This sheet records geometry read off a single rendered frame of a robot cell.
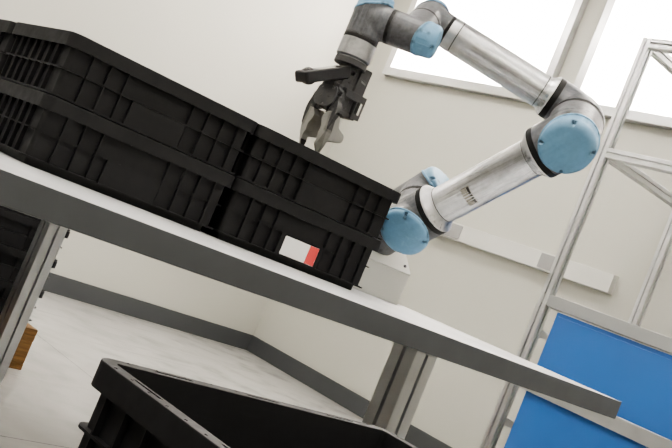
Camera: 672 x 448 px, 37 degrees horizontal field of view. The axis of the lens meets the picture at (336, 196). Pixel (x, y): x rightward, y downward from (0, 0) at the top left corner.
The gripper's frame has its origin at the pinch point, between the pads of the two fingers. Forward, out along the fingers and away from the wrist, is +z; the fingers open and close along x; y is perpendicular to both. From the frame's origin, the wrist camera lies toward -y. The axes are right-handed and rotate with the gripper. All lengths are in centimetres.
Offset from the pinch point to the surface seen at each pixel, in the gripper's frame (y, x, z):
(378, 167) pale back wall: 262, 282, -39
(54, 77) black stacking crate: -59, -7, 10
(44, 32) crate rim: -60, 2, 3
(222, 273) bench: -43, -52, 28
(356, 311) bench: -16, -50, 26
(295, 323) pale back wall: 261, 297, 66
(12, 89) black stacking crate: -60, 5, 14
